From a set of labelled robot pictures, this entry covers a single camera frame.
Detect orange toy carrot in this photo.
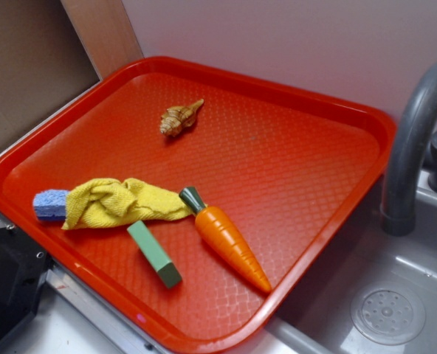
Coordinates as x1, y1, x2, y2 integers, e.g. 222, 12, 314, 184
179, 187, 272, 294

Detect grey toy sink basin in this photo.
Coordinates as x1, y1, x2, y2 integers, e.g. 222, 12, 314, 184
266, 173, 437, 353

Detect red plastic tray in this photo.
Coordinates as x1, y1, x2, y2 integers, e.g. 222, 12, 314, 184
0, 58, 395, 353

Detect brown cardboard panel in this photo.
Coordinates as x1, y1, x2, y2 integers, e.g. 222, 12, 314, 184
0, 1, 98, 153

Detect grey faucet spout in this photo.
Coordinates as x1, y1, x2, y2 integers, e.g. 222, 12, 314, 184
380, 63, 437, 236

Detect yellow cloth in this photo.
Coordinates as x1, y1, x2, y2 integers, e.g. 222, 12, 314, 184
62, 178, 192, 230

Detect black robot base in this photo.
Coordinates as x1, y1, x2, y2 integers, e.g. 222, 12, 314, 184
0, 227, 50, 347

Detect brown seashell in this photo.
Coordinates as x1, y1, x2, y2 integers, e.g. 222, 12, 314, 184
159, 99, 204, 137

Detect blue sponge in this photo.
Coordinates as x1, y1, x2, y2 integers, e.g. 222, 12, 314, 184
32, 190, 69, 221

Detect wooden board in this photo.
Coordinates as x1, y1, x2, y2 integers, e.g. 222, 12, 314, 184
61, 0, 144, 80

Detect green wooden block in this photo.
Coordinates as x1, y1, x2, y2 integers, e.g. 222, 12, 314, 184
127, 221, 182, 289

